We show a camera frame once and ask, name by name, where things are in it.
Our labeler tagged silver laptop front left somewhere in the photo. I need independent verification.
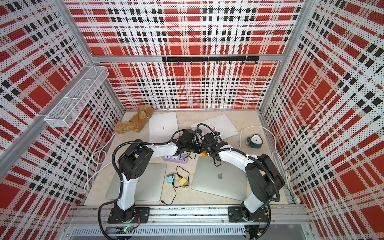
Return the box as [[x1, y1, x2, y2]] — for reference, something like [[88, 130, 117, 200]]
[[105, 164, 167, 202]]

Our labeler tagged brown teddy bear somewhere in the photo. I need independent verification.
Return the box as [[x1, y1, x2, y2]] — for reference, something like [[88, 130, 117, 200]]
[[115, 105, 154, 135]]

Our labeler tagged white wire basket shelf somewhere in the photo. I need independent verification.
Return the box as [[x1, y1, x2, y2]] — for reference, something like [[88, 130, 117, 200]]
[[45, 66, 109, 128]]

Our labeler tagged white laptop back left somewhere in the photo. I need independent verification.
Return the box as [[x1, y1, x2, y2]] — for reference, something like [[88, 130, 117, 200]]
[[149, 112, 179, 143]]

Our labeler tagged white cable of purple strip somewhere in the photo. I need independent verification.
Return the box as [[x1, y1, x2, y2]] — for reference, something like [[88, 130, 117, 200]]
[[82, 131, 121, 193]]

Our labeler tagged black hook rail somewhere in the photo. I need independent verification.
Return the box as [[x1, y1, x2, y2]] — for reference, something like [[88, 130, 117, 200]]
[[162, 56, 260, 64]]

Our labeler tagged teal charger adapter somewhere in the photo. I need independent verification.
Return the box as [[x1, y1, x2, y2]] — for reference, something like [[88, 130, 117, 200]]
[[167, 174, 175, 184]]

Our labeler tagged yellow charger adapter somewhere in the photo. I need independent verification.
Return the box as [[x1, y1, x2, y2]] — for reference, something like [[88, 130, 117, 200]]
[[179, 178, 189, 187]]

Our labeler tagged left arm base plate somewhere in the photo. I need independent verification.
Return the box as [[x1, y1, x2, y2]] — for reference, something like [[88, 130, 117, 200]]
[[108, 206, 151, 224]]

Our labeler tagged white laptop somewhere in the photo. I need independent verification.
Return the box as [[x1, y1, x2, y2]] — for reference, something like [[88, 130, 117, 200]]
[[191, 114, 239, 140], [149, 112, 179, 143]]

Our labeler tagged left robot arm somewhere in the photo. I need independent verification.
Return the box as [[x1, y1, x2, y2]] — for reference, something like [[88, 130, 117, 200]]
[[100, 129, 205, 212]]

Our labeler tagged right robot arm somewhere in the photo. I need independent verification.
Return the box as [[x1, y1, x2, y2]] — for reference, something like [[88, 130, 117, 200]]
[[196, 123, 285, 214]]

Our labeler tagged teal alarm clock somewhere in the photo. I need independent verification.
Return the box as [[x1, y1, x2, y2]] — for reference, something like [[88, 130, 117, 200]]
[[247, 134, 264, 149]]

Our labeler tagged black cable of teal charger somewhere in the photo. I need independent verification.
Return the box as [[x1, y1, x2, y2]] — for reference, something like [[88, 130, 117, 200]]
[[160, 182, 178, 206]]

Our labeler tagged silver laptop front right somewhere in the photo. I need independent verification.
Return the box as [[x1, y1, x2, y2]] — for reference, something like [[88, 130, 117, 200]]
[[192, 156, 247, 201]]

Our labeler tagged white cable of orange strip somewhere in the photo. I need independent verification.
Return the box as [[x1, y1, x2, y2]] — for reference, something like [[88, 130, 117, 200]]
[[238, 125, 301, 205]]

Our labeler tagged silver laptop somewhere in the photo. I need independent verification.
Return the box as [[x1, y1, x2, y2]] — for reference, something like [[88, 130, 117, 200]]
[[105, 164, 167, 202], [192, 156, 247, 201]]

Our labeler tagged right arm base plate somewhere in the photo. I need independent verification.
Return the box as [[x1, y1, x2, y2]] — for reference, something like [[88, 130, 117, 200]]
[[228, 206, 270, 223]]

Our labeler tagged orange power strip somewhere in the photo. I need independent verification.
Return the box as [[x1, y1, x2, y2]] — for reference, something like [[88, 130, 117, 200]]
[[202, 151, 211, 158]]

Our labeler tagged black cable laptop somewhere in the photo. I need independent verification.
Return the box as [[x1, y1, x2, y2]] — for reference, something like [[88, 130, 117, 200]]
[[172, 165, 191, 189]]

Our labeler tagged white laptop back right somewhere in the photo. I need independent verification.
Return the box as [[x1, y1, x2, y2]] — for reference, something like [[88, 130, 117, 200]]
[[191, 114, 239, 140]]

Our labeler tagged purple power strip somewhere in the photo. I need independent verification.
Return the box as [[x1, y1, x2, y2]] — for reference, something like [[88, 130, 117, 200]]
[[162, 154, 189, 164]]

